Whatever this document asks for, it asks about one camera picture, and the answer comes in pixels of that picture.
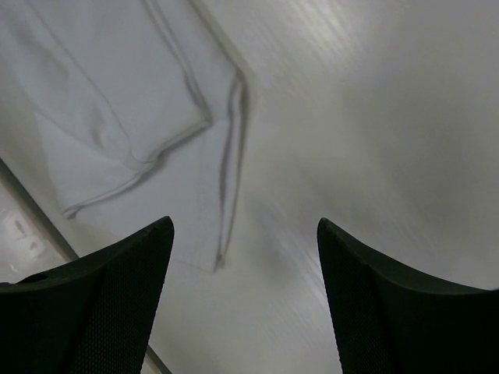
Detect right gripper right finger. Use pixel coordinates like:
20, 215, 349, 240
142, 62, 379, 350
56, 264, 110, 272
317, 218, 498, 373

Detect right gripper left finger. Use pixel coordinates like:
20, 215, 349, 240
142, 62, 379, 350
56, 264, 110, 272
1, 217, 174, 373

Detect white skirt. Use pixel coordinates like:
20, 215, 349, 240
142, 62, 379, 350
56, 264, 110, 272
1, 1, 246, 272

